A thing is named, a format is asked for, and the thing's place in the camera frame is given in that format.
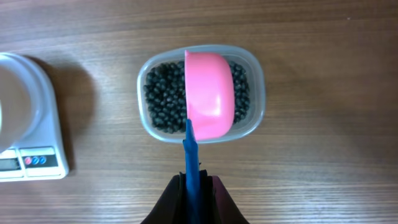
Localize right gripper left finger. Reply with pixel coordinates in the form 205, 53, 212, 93
141, 174, 187, 224

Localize black beans in container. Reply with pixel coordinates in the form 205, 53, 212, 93
144, 60, 250, 134

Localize white bowl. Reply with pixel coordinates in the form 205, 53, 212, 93
1, 54, 42, 151

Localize clear plastic food container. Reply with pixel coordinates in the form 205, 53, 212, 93
137, 44, 266, 144

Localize pink scoop with blue handle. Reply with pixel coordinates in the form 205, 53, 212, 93
183, 50, 234, 223

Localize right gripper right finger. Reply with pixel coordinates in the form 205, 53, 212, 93
200, 170, 249, 224

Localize white digital kitchen scale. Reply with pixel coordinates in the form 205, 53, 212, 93
1, 52, 69, 182

